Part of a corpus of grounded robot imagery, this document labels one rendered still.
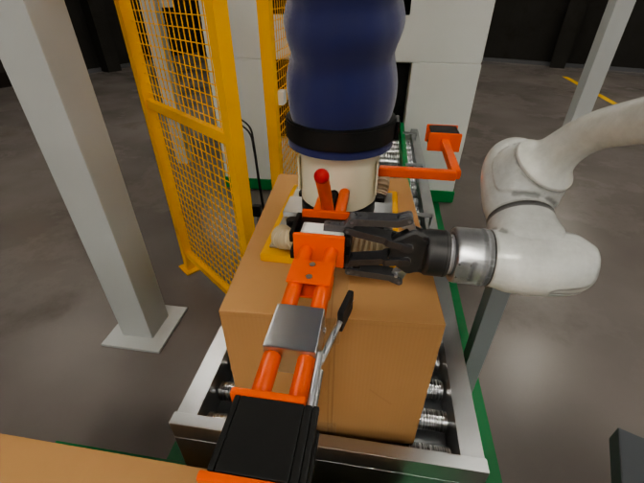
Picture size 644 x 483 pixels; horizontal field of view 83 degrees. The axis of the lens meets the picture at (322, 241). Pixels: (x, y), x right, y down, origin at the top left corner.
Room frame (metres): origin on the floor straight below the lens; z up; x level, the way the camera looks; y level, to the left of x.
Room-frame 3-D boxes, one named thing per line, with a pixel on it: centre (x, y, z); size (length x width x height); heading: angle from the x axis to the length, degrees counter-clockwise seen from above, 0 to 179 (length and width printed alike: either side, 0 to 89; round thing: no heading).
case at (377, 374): (0.75, -0.04, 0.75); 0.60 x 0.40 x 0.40; 175
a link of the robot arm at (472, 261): (0.47, -0.23, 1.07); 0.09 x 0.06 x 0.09; 171
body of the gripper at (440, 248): (0.48, -0.16, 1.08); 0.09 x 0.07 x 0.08; 81
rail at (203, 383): (1.62, 0.15, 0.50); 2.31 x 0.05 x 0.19; 171
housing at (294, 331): (0.30, 0.03, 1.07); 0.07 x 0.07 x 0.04; 81
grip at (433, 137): (1.02, -0.34, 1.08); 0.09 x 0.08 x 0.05; 81
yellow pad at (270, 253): (0.78, 0.06, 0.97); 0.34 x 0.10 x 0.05; 171
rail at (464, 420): (1.52, -0.50, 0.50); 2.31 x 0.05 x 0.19; 171
